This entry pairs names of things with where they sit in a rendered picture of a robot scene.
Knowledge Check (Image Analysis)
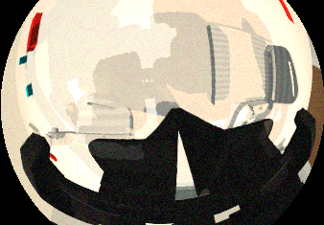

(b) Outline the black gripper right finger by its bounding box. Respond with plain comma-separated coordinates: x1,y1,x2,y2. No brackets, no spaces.
176,107,273,197

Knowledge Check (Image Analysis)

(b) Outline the small teal block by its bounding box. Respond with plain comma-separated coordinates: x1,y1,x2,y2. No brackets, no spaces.
26,84,34,97
19,55,27,65

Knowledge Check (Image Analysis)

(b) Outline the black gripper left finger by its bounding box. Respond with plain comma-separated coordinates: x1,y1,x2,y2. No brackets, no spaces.
88,107,178,197

